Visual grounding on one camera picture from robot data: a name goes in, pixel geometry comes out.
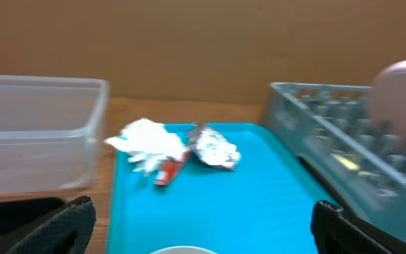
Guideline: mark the crumpled foil wrapper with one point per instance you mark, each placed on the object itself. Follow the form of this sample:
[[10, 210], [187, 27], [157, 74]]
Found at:
[[212, 148]]

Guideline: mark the teal serving tray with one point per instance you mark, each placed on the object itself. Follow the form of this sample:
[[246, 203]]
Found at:
[[264, 205]]

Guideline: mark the gray dishwasher rack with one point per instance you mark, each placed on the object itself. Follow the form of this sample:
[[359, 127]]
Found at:
[[328, 128]]

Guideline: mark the black plastic tray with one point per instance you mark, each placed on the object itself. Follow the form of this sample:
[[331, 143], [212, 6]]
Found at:
[[14, 214]]

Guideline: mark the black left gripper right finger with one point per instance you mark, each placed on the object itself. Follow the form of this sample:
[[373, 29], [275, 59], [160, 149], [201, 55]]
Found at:
[[336, 231]]

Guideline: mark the clear plastic bin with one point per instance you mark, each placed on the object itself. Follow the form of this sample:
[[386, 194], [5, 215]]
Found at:
[[51, 130]]

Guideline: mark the crumpled white napkin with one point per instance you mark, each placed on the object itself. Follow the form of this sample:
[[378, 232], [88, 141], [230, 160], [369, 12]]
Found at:
[[148, 144]]

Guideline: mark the red sauce packet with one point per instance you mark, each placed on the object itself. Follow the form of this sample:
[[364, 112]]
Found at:
[[170, 169]]

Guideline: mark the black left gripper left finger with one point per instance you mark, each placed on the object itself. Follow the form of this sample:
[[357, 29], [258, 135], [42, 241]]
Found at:
[[66, 229]]

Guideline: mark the gray bowl of grains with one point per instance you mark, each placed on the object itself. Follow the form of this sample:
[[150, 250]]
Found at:
[[183, 250]]

